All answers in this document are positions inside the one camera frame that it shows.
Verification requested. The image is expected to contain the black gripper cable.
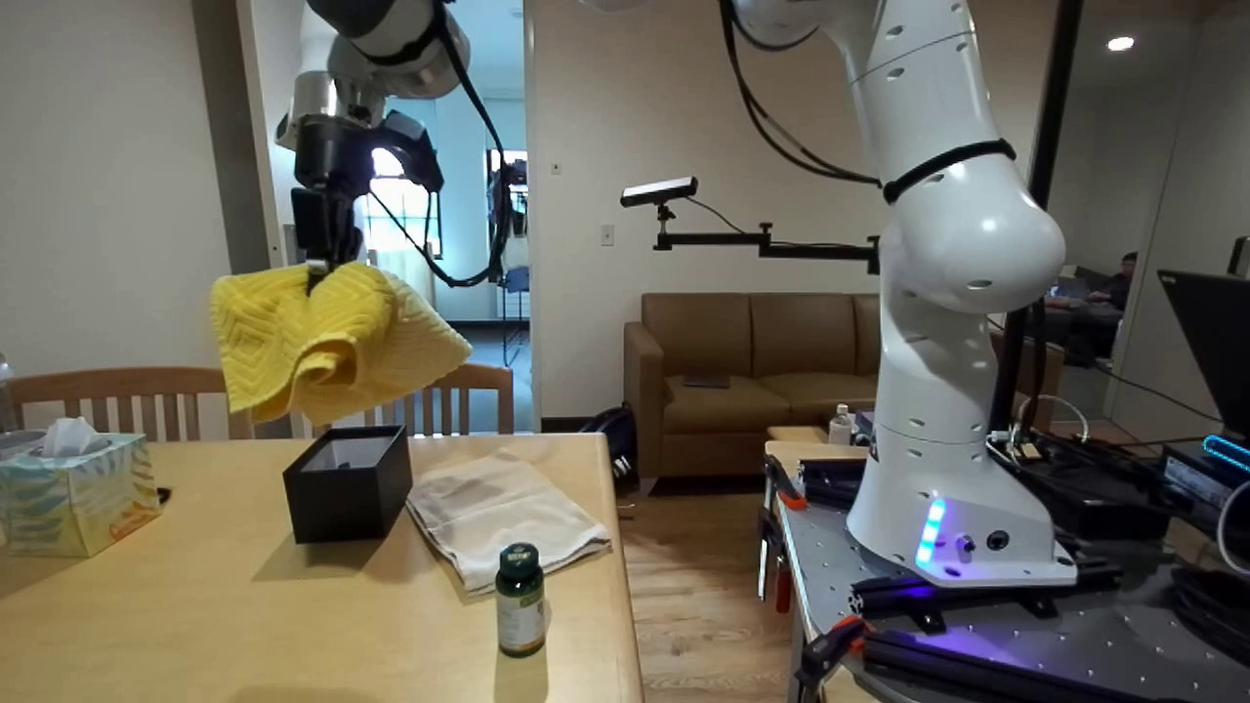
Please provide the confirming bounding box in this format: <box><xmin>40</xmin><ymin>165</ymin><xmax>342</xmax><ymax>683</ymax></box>
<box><xmin>358</xmin><ymin>0</ymin><xmax>527</xmax><ymax>292</ymax></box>

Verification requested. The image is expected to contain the wooden slatted chair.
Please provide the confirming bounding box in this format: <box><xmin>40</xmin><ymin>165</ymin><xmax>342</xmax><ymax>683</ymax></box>
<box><xmin>0</xmin><ymin>363</ymin><xmax>256</xmax><ymax>445</ymax></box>
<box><xmin>388</xmin><ymin>360</ymin><xmax>519</xmax><ymax>440</ymax></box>

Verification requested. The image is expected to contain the round ceiling light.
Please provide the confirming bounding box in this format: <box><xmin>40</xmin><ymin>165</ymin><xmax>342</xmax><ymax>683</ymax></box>
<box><xmin>1088</xmin><ymin>24</ymin><xmax>1153</xmax><ymax>61</ymax></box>

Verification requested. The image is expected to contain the grey stereo camera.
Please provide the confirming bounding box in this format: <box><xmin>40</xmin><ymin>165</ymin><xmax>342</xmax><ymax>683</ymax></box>
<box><xmin>618</xmin><ymin>171</ymin><xmax>702</xmax><ymax>213</ymax></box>

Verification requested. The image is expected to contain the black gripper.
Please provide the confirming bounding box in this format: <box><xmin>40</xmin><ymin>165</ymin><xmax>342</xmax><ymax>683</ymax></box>
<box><xmin>284</xmin><ymin>114</ymin><xmax>381</xmax><ymax>286</ymax></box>

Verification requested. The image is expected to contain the brown sofa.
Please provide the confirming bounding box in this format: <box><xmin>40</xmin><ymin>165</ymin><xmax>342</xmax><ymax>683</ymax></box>
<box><xmin>621</xmin><ymin>290</ymin><xmax>900</xmax><ymax>485</ymax></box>

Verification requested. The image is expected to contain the black electronics box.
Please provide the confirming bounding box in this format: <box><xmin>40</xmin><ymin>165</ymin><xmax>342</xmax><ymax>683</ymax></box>
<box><xmin>1008</xmin><ymin>425</ymin><xmax>1177</xmax><ymax>546</ymax></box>

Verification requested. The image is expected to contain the black square box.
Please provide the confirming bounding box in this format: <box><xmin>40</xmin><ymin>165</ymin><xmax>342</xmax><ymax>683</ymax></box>
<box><xmin>282</xmin><ymin>421</ymin><xmax>419</xmax><ymax>546</ymax></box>

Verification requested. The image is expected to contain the black computer monitor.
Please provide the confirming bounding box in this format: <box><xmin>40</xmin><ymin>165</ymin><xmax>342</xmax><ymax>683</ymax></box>
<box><xmin>1156</xmin><ymin>266</ymin><xmax>1250</xmax><ymax>440</ymax></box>

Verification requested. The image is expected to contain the grey perforated base plate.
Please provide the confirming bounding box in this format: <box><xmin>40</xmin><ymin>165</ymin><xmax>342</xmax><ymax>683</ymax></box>
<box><xmin>763</xmin><ymin>462</ymin><xmax>1250</xmax><ymax>703</ymax></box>

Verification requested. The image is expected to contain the black bag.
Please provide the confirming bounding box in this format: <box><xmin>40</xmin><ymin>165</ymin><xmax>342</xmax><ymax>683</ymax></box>
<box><xmin>590</xmin><ymin>403</ymin><xmax>639</xmax><ymax>499</ymax></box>

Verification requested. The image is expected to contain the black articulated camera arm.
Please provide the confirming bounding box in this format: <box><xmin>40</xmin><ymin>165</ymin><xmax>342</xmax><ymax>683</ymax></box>
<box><xmin>652</xmin><ymin>203</ymin><xmax>885</xmax><ymax>272</ymax></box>

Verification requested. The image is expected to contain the black controller box blue light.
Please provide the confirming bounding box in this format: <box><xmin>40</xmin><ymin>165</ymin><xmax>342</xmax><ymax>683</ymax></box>
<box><xmin>1156</xmin><ymin>430</ymin><xmax>1250</xmax><ymax>540</ymax></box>

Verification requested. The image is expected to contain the yellow knitted towel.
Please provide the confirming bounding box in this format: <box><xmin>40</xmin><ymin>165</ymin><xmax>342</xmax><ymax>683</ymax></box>
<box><xmin>206</xmin><ymin>256</ymin><xmax>478</xmax><ymax>430</ymax></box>

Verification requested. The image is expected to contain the red handled black clamp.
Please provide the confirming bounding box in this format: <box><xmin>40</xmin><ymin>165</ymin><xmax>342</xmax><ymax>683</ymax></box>
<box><xmin>791</xmin><ymin>614</ymin><xmax>915</xmax><ymax>695</ymax></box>

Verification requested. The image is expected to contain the beige folded towel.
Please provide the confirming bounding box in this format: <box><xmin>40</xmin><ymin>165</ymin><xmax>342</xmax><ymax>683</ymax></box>
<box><xmin>403</xmin><ymin>453</ymin><xmax>614</xmax><ymax>597</ymax></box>

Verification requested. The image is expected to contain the green capped small bottle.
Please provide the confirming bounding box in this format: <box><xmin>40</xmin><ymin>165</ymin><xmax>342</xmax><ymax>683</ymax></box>
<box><xmin>491</xmin><ymin>540</ymin><xmax>545</xmax><ymax>661</ymax></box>

